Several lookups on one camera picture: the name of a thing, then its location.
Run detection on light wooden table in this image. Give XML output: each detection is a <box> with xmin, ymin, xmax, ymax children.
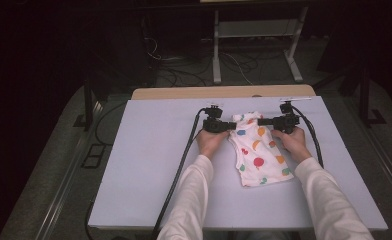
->
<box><xmin>131</xmin><ymin>84</ymin><xmax>317</xmax><ymax>101</ymax></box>

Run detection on white fruit-print pants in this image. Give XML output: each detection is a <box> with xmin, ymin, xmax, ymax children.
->
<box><xmin>228</xmin><ymin>111</ymin><xmax>295</xmax><ymax>188</ymax></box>

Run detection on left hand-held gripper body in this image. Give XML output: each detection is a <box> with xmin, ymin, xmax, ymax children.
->
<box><xmin>202</xmin><ymin>102</ymin><xmax>225</xmax><ymax>133</ymax></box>

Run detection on white metal stand frame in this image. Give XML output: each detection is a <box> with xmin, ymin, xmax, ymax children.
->
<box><xmin>212</xmin><ymin>6</ymin><xmax>309</xmax><ymax>85</ymax></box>

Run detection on bundle of black floor cables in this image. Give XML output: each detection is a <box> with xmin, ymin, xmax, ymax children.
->
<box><xmin>157</xmin><ymin>56</ymin><xmax>216</xmax><ymax>88</ymax></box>

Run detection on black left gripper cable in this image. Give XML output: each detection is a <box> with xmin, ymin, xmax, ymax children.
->
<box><xmin>150</xmin><ymin>108</ymin><xmax>207</xmax><ymax>240</ymax></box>

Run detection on black metal stand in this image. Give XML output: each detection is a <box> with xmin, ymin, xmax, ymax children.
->
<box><xmin>358</xmin><ymin>66</ymin><xmax>387</xmax><ymax>128</ymax></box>
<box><xmin>73</xmin><ymin>78</ymin><xmax>100</xmax><ymax>132</ymax></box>

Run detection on black rectangular floor frame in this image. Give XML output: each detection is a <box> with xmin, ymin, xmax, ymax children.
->
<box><xmin>81</xmin><ymin>143</ymin><xmax>106</xmax><ymax>170</ymax></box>

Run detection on person's left hand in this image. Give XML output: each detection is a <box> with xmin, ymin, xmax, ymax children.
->
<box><xmin>196</xmin><ymin>129</ymin><xmax>230</xmax><ymax>157</ymax></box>

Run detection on black floor cable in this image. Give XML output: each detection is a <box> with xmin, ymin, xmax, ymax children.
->
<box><xmin>94</xmin><ymin>101</ymin><xmax>128</xmax><ymax>147</ymax></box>

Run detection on person's right hand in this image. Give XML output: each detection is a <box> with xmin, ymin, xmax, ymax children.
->
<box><xmin>271</xmin><ymin>127</ymin><xmax>313</xmax><ymax>164</ymax></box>

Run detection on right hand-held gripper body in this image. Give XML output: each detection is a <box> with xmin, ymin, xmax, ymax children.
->
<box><xmin>273</xmin><ymin>96</ymin><xmax>313</xmax><ymax>135</ymax></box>

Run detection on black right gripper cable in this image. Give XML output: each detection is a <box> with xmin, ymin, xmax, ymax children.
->
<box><xmin>292</xmin><ymin>105</ymin><xmax>325</xmax><ymax>169</ymax></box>

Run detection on white floor cable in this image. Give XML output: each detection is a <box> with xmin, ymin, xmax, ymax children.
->
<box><xmin>222</xmin><ymin>52</ymin><xmax>254</xmax><ymax>86</ymax></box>

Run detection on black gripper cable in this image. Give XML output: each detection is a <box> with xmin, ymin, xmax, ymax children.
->
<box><xmin>292</xmin><ymin>105</ymin><xmax>325</xmax><ymax>169</ymax></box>
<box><xmin>150</xmin><ymin>108</ymin><xmax>207</xmax><ymax>240</ymax></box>

